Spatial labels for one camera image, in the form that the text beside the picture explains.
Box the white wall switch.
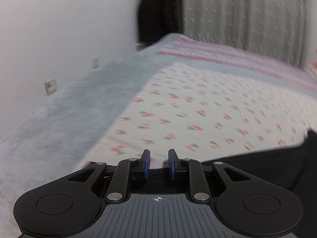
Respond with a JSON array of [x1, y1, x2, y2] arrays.
[[91, 58, 99, 69]]

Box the cherry print white sheet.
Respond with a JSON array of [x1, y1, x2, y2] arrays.
[[83, 62, 316, 168]]

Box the grey star curtain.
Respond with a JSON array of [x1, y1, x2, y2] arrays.
[[183, 0, 316, 68]]

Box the grey bed cover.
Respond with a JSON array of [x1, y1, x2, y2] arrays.
[[0, 32, 317, 238]]

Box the black pants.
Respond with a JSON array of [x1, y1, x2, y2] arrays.
[[148, 127, 317, 238]]

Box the pink striped blanket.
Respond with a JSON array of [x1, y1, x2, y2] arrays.
[[156, 35, 316, 91]]

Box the hanging dark clothes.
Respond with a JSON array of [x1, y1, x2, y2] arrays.
[[137, 0, 184, 46]]

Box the white wall socket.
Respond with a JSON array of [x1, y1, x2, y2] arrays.
[[44, 79, 57, 95]]

